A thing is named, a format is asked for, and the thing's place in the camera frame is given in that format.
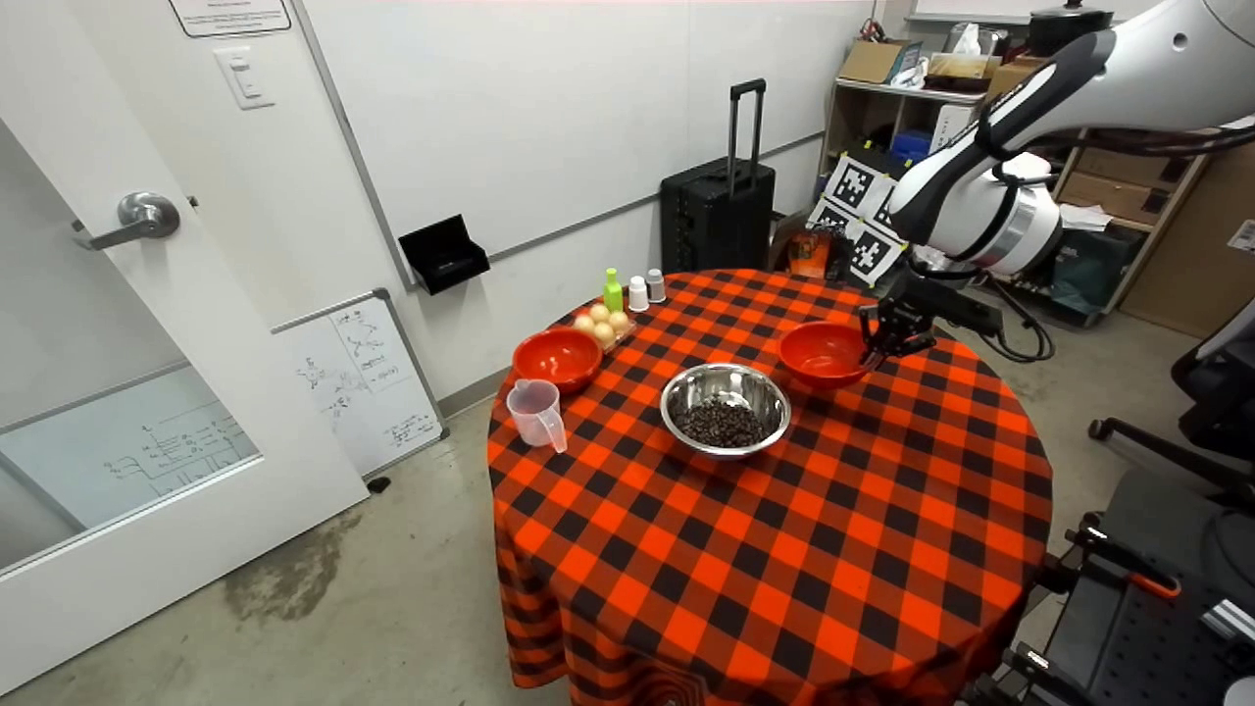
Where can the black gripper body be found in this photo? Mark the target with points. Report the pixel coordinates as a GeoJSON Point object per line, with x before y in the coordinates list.
{"type": "Point", "coordinates": [919, 320]}

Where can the orange bowl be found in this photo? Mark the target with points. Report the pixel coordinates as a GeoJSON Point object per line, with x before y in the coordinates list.
{"type": "Point", "coordinates": [554, 358]}
{"type": "Point", "coordinates": [826, 354]}

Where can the dark coffee beans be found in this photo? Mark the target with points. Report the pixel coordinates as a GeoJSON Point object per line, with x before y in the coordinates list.
{"type": "Point", "coordinates": [727, 424]}

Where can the silver metal dish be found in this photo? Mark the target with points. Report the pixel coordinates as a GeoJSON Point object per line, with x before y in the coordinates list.
{"type": "Point", "coordinates": [679, 394]}

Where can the black white fiducial tag board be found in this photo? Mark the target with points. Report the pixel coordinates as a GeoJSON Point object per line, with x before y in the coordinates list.
{"type": "Point", "coordinates": [847, 184]}

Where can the teal storage bin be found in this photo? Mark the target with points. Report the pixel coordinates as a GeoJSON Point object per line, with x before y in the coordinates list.
{"type": "Point", "coordinates": [1083, 279]}

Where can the black suitcase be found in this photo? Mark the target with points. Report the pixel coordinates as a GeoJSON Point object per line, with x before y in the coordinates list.
{"type": "Point", "coordinates": [715, 217]}

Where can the white shaker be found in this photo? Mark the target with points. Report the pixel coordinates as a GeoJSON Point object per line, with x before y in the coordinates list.
{"type": "Point", "coordinates": [638, 296]}
{"type": "Point", "coordinates": [658, 286]}

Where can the orange black plaid tablecloth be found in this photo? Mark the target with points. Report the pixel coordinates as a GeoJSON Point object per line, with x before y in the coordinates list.
{"type": "Point", "coordinates": [769, 560]}

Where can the small cardboard box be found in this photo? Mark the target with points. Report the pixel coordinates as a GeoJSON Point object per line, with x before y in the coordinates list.
{"type": "Point", "coordinates": [873, 65]}

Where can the small green bottle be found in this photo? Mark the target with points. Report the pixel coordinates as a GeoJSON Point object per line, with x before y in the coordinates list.
{"type": "Point", "coordinates": [615, 292]}

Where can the carton of eggs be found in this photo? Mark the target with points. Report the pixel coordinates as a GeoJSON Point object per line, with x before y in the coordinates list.
{"type": "Point", "coordinates": [607, 324]}

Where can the large brown cardboard panel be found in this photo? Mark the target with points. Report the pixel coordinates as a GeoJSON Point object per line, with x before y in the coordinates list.
{"type": "Point", "coordinates": [1198, 248]}

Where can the black office chair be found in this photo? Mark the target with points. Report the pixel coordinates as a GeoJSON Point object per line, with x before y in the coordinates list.
{"type": "Point", "coordinates": [1219, 377]}

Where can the clear plastic measuring cup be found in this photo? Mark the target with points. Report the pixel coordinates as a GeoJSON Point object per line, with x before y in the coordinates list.
{"type": "Point", "coordinates": [534, 415]}

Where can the small leaning whiteboard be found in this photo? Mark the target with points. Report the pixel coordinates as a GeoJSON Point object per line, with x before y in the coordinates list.
{"type": "Point", "coordinates": [357, 385]}

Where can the white door sign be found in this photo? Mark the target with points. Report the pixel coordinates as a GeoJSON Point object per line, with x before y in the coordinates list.
{"type": "Point", "coordinates": [230, 15]}

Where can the white door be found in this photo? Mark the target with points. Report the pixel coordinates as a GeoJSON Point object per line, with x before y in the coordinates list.
{"type": "Point", "coordinates": [130, 394]}

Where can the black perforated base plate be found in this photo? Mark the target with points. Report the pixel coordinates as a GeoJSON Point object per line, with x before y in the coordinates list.
{"type": "Point", "coordinates": [1152, 641]}

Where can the large wall whiteboard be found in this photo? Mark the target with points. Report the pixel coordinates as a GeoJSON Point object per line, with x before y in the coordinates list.
{"type": "Point", "coordinates": [551, 101]}

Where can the black wall holder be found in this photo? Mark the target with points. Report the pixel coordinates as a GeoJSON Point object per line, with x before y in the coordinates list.
{"type": "Point", "coordinates": [446, 256]}

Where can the white light switch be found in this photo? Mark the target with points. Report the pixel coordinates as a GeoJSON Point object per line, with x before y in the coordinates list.
{"type": "Point", "coordinates": [245, 78]}

